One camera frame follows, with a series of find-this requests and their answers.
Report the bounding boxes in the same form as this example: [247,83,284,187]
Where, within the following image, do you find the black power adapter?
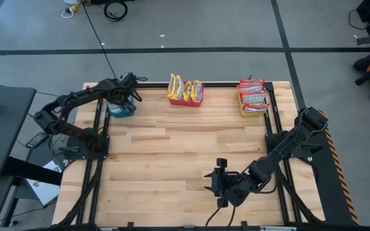
[25,131,50,150]

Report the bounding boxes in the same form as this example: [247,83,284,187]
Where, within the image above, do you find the black floor cable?
[81,0,119,81]

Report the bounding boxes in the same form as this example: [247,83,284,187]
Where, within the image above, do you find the yellow plastic bin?
[237,91,267,119]

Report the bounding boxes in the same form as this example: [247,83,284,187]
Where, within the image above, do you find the red plastic bin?
[168,83,204,108]

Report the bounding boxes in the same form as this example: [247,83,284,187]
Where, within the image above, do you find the black side desk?
[0,85,37,181]

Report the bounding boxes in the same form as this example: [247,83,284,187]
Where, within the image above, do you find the black aluminium station frame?
[55,73,326,231]

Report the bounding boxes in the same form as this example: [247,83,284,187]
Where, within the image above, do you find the black cable coil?
[103,0,128,22]

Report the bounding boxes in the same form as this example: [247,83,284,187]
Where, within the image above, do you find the white paper booklet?
[26,159,64,208]

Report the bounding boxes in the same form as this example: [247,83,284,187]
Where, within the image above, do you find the yellow Maruchan noodle pack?
[182,80,193,102]
[190,80,204,103]
[173,75,185,101]
[167,73,177,99]

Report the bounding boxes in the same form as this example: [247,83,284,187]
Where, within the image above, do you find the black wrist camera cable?
[205,207,222,227]

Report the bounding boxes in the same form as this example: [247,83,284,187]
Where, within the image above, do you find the black platform hazard stripe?
[297,110,360,226]

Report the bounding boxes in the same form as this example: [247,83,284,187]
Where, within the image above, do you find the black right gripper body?
[211,157,236,209]

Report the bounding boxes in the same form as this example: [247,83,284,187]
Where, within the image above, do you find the black beam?
[3,156,63,186]

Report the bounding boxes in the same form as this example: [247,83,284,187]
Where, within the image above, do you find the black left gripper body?
[107,72,140,108]

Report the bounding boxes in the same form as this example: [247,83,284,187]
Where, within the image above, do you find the blue plastic bin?
[107,95,137,119]

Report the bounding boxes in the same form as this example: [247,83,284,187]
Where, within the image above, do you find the yellow white extension plug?
[61,1,84,19]

